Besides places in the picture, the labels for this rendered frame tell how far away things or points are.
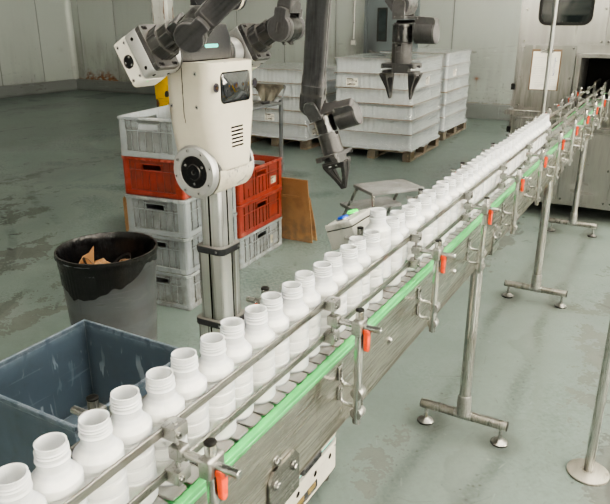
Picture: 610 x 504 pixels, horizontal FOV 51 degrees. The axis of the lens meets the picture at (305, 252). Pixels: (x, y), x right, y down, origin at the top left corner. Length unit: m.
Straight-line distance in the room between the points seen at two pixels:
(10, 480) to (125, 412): 0.15
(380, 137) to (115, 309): 5.48
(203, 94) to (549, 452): 1.91
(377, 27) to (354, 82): 4.23
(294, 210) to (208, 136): 3.02
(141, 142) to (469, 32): 8.59
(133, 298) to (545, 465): 1.82
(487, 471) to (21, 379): 1.77
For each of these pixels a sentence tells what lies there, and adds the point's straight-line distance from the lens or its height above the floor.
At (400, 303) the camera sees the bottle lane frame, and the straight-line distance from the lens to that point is 1.55.
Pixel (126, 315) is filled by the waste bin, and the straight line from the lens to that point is 2.96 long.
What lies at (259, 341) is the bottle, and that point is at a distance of 1.05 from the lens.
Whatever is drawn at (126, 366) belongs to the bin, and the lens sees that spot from 1.55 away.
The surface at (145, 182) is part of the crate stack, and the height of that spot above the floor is 0.74.
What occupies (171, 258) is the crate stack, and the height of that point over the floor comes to 0.31.
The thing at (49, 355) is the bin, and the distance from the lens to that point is 1.55.
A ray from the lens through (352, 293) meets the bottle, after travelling 1.35.
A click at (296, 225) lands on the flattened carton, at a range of 4.90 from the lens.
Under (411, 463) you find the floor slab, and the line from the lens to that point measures 2.64.
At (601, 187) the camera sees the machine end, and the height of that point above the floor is 0.31.
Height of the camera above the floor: 1.61
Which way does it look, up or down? 20 degrees down
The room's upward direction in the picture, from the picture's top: straight up
